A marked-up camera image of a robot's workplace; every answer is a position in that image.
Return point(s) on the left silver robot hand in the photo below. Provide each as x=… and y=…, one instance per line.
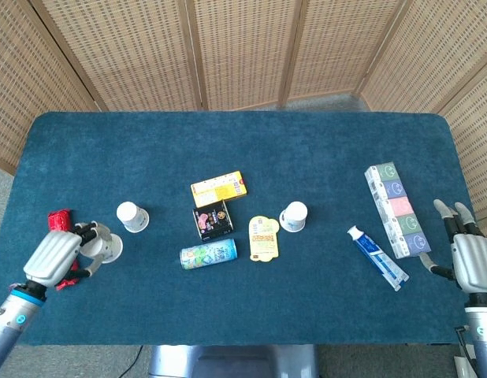
x=50, y=256

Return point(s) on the yellow shaped card packet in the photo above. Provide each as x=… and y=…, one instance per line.
x=263, y=240

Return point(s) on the light blue drink can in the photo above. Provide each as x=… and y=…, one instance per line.
x=208, y=254

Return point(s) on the red snack packet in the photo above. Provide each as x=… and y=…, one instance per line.
x=58, y=220

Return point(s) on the woven rattan folding screen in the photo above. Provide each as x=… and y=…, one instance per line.
x=243, y=51

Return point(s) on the black rectangular tin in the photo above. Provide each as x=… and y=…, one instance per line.
x=212, y=220

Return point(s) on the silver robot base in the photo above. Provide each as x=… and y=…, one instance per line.
x=227, y=362

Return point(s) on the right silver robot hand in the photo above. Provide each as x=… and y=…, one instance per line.
x=474, y=260

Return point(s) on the blue table cloth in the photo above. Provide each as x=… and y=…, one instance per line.
x=267, y=307

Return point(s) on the multicolour tissue pack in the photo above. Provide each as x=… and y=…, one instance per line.
x=397, y=208

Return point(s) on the blue white toothpaste tube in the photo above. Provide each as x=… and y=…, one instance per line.
x=377, y=256

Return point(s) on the white floor object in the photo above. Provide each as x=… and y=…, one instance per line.
x=460, y=368

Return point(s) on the white paper cup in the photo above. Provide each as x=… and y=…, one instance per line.
x=131, y=216
x=115, y=248
x=292, y=216

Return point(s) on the yellow cardboard box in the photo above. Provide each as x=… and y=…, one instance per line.
x=220, y=189

